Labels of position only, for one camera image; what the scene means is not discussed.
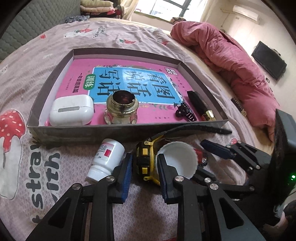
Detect red black lighter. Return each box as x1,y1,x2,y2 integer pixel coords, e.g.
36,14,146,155
194,149,208,167

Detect yellow black wrist watch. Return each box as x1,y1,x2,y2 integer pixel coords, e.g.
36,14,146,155
135,123,232,185

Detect white plastic bottle cap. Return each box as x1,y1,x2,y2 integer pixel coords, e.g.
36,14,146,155
154,141,198,179

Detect black gold lipstick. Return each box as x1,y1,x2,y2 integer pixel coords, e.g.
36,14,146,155
187,91,216,121

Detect black hair claw clip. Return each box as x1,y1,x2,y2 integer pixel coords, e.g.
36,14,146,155
175,102,197,122

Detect white pill bottle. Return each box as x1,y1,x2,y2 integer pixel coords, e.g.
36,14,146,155
86,138,125,181

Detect pink strawberry bed sheet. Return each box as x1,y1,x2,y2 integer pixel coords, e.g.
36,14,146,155
1,21,255,240

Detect pink blue workbook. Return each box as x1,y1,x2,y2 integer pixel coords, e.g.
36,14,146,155
50,58,193,125

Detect red crumpled duvet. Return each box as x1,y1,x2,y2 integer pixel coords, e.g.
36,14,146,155
171,21,280,141

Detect shallow grey cardboard box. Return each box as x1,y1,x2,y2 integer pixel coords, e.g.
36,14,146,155
27,48,230,145

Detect gold glass jar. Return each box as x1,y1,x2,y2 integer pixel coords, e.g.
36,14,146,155
104,90,139,125

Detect white earbuds case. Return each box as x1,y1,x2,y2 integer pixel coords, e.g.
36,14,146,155
49,94,94,126

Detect white air conditioner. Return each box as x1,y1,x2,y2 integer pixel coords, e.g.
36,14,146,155
233,5,259,22

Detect folded clothes pile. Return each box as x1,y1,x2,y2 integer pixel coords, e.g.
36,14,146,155
80,0,122,19

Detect grey quilted headboard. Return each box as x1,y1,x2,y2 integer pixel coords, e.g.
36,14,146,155
1,1,80,61

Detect black wall television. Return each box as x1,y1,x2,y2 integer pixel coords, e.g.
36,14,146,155
251,41,287,80

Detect window with dark frame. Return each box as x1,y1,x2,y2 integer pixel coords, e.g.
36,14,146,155
135,0,208,21

